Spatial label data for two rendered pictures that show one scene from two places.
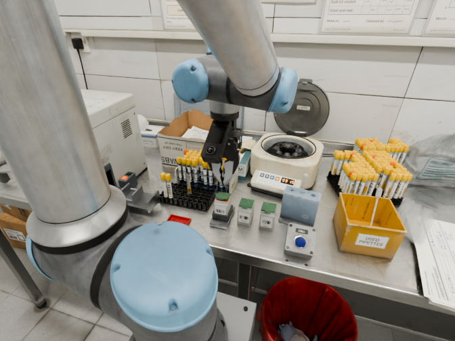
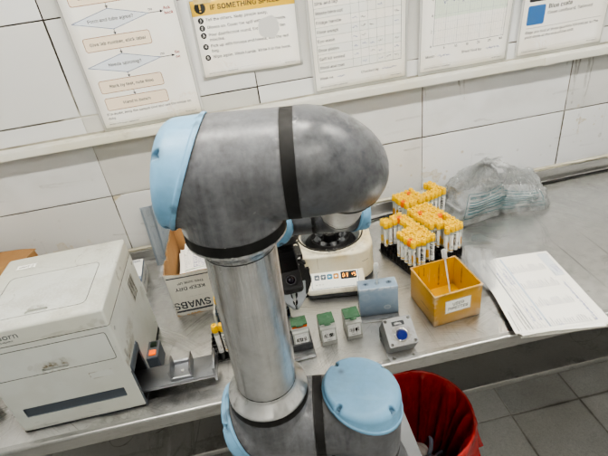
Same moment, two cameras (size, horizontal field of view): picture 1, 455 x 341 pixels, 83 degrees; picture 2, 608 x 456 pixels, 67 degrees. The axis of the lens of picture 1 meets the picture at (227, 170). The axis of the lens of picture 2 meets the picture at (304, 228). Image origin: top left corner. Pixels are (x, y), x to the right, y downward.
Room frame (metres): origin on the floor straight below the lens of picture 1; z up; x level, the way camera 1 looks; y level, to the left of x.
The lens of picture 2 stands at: (-0.20, 0.29, 1.73)
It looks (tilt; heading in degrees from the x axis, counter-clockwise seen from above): 31 degrees down; 338
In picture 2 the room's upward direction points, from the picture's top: 8 degrees counter-clockwise
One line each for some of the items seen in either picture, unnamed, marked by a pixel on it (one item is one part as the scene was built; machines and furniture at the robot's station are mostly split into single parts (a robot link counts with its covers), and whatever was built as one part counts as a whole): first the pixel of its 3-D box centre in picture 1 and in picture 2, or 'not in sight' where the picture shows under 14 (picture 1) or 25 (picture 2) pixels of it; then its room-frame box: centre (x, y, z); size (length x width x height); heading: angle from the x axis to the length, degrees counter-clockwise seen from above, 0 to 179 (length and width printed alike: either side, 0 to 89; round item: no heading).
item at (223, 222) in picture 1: (223, 213); (301, 341); (0.59, 0.01, 0.89); 0.09 x 0.05 x 0.04; 164
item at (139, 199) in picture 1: (125, 193); (172, 371); (0.65, 0.32, 0.92); 0.21 x 0.07 x 0.05; 73
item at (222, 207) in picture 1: (223, 206); (300, 333); (0.59, 0.01, 0.92); 0.05 x 0.04 x 0.06; 164
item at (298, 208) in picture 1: (299, 206); (377, 298); (0.59, -0.21, 0.92); 0.10 x 0.07 x 0.10; 65
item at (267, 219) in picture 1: (267, 216); (351, 322); (0.56, -0.12, 0.91); 0.05 x 0.04 x 0.07; 163
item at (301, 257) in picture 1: (300, 236); (395, 328); (0.48, -0.19, 0.92); 0.13 x 0.07 x 0.08; 163
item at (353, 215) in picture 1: (364, 224); (444, 290); (0.51, -0.37, 0.93); 0.13 x 0.13 x 0.10; 78
